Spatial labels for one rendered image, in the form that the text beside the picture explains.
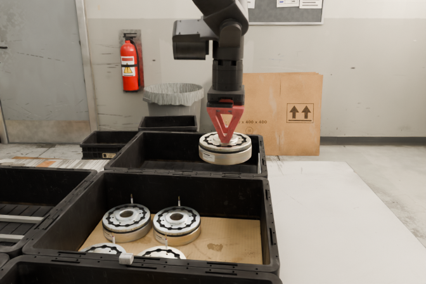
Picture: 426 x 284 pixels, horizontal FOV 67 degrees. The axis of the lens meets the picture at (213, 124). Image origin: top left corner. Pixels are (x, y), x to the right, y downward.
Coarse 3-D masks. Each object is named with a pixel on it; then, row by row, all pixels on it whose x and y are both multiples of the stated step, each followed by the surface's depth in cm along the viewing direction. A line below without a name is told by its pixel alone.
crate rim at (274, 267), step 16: (96, 176) 74; (160, 176) 75; (176, 176) 74; (192, 176) 74; (208, 176) 74; (224, 176) 74; (240, 176) 74; (80, 192) 67; (64, 208) 61; (272, 208) 61; (48, 224) 56; (272, 224) 56; (32, 240) 52; (272, 240) 54; (64, 256) 49; (80, 256) 49; (96, 256) 49; (112, 256) 49; (144, 256) 49; (272, 256) 49; (272, 272) 46
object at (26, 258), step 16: (32, 256) 49; (48, 256) 49; (0, 272) 45; (128, 272) 46; (144, 272) 46; (160, 272) 46; (176, 272) 45; (192, 272) 45; (208, 272) 46; (224, 272) 45; (240, 272) 45; (256, 272) 45
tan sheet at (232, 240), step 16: (208, 224) 73; (224, 224) 73; (240, 224) 73; (256, 224) 73; (96, 240) 68; (144, 240) 68; (208, 240) 68; (224, 240) 68; (240, 240) 68; (256, 240) 68; (192, 256) 63; (208, 256) 63; (224, 256) 63; (240, 256) 63; (256, 256) 63
